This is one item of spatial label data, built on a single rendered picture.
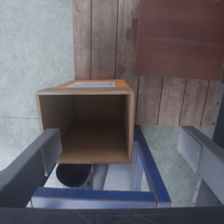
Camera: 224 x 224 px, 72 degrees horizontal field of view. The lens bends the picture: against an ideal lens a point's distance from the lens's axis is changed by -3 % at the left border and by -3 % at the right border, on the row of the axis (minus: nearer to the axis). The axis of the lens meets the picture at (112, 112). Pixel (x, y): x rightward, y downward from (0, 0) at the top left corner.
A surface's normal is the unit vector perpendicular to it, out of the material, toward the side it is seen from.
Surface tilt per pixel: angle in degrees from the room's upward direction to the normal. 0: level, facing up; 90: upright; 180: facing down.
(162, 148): 0
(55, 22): 0
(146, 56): 0
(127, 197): 90
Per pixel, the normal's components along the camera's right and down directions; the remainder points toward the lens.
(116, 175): -0.01, 0.29
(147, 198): 0.04, -0.96
